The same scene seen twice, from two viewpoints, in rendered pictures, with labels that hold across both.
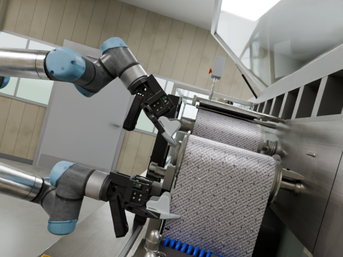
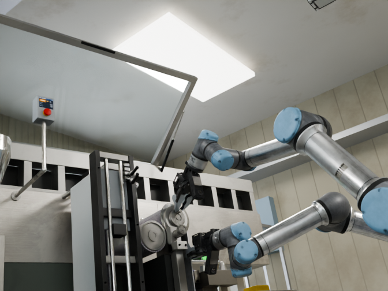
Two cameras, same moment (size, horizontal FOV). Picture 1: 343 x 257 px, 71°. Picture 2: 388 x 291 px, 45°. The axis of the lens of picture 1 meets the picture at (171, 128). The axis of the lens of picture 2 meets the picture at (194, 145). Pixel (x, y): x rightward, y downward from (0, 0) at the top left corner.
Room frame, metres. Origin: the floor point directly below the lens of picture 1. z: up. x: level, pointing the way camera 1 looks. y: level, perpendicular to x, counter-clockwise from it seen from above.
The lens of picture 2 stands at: (2.05, 1.32, 0.71)
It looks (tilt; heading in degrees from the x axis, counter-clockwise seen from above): 24 degrees up; 222
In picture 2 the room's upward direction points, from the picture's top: 9 degrees counter-clockwise
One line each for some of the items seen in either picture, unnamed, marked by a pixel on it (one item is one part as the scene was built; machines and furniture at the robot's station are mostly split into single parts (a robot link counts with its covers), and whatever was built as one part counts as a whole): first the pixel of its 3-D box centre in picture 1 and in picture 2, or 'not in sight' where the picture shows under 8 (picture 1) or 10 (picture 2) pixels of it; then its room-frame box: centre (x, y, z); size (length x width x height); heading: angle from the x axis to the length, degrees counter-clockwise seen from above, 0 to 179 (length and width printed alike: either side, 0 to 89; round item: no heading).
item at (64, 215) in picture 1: (63, 209); (240, 260); (0.67, 0.24, 1.01); 0.11 x 0.08 x 0.11; 48
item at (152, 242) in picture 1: (153, 238); not in sight; (0.56, -0.03, 1.05); 0.04 x 0.04 x 0.04
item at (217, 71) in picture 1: (216, 68); (44, 109); (1.23, -0.14, 1.66); 0.07 x 0.07 x 0.10; 84
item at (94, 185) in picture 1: (100, 185); (221, 239); (0.66, 0.15, 1.11); 0.08 x 0.05 x 0.08; 174
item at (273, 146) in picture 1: (267, 147); not in sight; (0.91, -0.37, 1.34); 0.07 x 0.07 x 0.07; 84
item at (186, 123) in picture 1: (187, 125); not in sight; (0.94, -0.06, 1.34); 0.06 x 0.06 x 0.06; 84
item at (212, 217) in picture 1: (212, 220); (173, 258); (0.62, -0.17, 1.11); 0.23 x 0.01 x 0.18; 84
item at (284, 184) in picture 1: (284, 183); not in sight; (0.66, -0.34, 1.25); 0.07 x 0.04 x 0.04; 84
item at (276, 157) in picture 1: (270, 180); not in sight; (0.66, -0.30, 1.25); 0.15 x 0.01 x 0.15; 174
